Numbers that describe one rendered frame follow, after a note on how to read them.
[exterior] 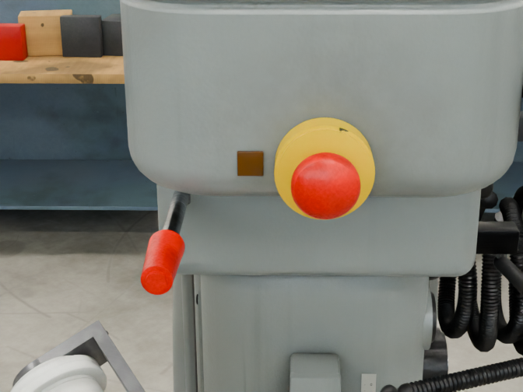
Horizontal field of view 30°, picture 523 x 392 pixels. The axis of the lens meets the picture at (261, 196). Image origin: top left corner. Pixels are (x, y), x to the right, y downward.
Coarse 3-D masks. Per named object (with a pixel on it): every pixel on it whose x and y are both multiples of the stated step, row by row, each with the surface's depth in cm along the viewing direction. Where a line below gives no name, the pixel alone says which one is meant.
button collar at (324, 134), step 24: (312, 120) 58; (336, 120) 58; (288, 144) 58; (312, 144) 57; (336, 144) 57; (360, 144) 57; (288, 168) 58; (360, 168) 58; (288, 192) 58; (360, 192) 58
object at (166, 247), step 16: (176, 192) 70; (176, 208) 67; (176, 224) 65; (160, 240) 61; (176, 240) 62; (160, 256) 59; (176, 256) 60; (144, 272) 58; (160, 272) 58; (176, 272) 60; (144, 288) 59; (160, 288) 58
